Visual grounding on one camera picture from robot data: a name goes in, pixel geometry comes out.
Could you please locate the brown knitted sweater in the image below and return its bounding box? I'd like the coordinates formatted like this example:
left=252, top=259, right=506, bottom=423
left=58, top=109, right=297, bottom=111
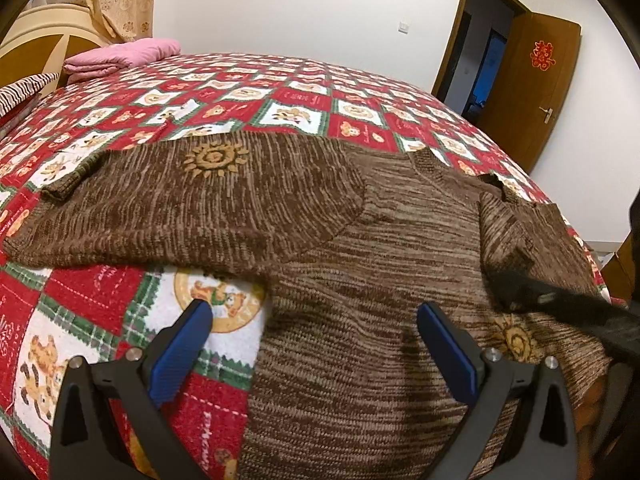
left=1, top=131, right=608, bottom=479

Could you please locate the red patchwork bear bedspread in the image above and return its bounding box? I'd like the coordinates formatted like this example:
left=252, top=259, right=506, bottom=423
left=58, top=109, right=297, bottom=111
left=0, top=51, right=614, bottom=480

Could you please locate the red double happiness decoration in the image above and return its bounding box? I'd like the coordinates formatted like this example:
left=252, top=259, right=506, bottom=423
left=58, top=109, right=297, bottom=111
left=529, top=40, right=556, bottom=72

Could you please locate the brown wooden door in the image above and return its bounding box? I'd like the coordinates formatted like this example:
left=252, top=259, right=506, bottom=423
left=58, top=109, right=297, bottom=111
left=476, top=12, right=582, bottom=172

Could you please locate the striped pillow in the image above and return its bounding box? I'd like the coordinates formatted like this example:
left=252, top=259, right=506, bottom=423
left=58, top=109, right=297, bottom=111
left=0, top=73, right=58, bottom=117

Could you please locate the cream wooden headboard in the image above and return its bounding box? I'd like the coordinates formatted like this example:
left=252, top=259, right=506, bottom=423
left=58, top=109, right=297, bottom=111
left=0, top=3, right=113, bottom=96

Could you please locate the metal door handle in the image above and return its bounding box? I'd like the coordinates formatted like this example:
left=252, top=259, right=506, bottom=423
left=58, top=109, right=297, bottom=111
left=539, top=107, right=553, bottom=125

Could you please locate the dark door frame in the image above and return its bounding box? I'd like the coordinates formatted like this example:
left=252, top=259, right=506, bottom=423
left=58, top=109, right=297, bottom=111
left=432, top=0, right=529, bottom=122

